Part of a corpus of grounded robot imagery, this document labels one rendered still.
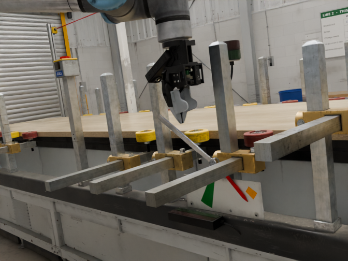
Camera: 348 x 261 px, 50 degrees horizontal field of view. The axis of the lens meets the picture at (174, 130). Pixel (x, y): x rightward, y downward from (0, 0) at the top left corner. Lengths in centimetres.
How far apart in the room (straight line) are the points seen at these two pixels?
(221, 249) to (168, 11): 68
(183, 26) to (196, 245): 67
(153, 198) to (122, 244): 123
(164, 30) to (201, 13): 874
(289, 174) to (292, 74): 742
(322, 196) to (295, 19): 775
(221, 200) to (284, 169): 24
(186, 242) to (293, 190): 37
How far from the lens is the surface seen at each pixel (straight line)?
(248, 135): 102
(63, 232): 248
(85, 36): 1105
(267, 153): 59
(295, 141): 65
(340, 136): 103
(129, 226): 145
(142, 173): 105
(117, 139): 134
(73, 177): 121
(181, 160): 110
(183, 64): 92
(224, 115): 98
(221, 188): 103
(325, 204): 90
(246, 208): 100
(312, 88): 85
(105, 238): 208
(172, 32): 94
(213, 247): 118
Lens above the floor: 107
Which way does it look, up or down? 7 degrees down
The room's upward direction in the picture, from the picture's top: 7 degrees counter-clockwise
